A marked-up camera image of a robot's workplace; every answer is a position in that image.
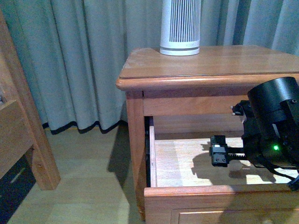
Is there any white air purifier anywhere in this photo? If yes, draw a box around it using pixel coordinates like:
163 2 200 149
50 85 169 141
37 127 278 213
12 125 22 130
160 0 201 56

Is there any wooden bed frame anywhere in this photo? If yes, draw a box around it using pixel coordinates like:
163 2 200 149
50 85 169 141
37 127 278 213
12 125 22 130
0 15 60 190

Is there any wooden nightstand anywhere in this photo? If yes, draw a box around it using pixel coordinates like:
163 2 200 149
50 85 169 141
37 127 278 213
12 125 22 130
116 46 299 224

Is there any black cable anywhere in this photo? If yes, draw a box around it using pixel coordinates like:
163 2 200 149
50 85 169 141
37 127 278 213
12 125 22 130
266 161 299 192

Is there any grey curtain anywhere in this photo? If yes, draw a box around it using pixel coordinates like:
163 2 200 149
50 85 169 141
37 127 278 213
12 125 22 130
0 0 299 134

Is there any wooden drawer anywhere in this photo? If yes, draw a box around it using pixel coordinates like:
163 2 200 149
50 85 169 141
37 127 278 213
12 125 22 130
144 126 299 224

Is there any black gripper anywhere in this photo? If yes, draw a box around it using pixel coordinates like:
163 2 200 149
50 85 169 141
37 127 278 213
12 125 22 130
209 100 299 168

